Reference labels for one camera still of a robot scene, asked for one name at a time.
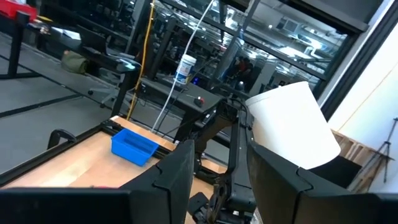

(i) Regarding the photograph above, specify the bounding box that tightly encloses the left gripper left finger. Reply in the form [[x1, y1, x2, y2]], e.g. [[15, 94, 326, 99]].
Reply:
[[119, 139, 196, 224]]

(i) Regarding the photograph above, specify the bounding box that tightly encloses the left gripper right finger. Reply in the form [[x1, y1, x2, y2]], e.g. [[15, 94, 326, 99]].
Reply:
[[248, 142, 354, 224]]

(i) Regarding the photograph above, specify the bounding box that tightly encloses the blue plastic bin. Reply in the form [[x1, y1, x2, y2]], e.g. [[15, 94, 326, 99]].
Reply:
[[111, 128, 160, 167]]

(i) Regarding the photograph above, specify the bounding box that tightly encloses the black box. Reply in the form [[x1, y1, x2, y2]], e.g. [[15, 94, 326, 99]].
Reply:
[[307, 155, 363, 189]]

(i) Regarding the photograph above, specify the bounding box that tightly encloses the wooden pallet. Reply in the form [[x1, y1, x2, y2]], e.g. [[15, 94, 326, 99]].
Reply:
[[331, 129, 389, 190]]

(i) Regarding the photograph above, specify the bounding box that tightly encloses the black side desk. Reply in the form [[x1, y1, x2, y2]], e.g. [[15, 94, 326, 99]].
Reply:
[[136, 76, 224, 144]]

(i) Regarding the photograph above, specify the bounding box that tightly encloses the grey office chair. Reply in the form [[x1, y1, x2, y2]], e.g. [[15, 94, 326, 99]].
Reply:
[[87, 74, 125, 109]]

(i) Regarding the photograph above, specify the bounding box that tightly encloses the white wipes canister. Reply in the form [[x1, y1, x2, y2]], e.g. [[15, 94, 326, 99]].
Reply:
[[175, 54, 198, 85]]

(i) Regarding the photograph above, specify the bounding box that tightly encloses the black tripod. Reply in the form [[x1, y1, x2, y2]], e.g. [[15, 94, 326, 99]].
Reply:
[[362, 117, 398, 184]]

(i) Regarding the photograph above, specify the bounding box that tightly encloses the person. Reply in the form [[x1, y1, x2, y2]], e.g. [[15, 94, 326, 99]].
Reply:
[[231, 55, 259, 91]]

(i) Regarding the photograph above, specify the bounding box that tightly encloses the black desk with laptop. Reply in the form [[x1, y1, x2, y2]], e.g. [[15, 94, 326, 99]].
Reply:
[[30, 18, 144, 118]]

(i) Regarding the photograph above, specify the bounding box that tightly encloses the green bag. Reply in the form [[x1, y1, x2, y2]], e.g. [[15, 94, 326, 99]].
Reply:
[[60, 50, 90, 75]]

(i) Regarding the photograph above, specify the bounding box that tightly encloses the red bin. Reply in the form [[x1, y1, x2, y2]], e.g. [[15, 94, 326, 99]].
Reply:
[[0, 0, 38, 22]]

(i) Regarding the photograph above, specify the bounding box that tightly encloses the white hanging cable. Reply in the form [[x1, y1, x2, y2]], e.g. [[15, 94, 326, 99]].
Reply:
[[151, 0, 216, 133]]

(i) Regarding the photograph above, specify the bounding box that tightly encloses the black frame handle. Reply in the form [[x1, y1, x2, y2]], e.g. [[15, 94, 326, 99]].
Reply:
[[47, 128, 78, 150]]

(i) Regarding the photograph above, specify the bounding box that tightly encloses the yellow cable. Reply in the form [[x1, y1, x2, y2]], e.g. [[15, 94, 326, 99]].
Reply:
[[126, 0, 156, 121]]

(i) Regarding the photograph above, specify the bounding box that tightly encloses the black window frame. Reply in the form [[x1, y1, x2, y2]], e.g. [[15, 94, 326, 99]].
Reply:
[[161, 0, 398, 121]]

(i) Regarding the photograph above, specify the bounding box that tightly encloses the black stand post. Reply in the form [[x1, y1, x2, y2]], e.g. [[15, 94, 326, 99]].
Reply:
[[0, 11, 41, 80]]

